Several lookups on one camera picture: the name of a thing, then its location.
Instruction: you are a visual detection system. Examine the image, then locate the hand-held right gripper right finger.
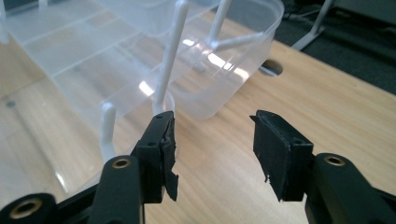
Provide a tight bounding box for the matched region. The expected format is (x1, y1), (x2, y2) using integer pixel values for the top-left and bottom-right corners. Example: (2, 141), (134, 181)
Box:
(249, 108), (316, 203)

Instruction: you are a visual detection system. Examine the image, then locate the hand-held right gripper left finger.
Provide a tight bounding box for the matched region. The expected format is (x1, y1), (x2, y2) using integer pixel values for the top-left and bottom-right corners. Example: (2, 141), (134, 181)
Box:
(130, 110), (180, 205)

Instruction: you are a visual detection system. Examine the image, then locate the clear plastic storage box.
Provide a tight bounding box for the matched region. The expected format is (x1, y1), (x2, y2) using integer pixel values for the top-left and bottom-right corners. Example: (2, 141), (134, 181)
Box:
(0, 0), (285, 195)

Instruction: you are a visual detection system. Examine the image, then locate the grey metal desk frame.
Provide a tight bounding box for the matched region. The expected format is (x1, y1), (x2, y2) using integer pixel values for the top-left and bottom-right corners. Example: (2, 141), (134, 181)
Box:
(290, 0), (336, 52)

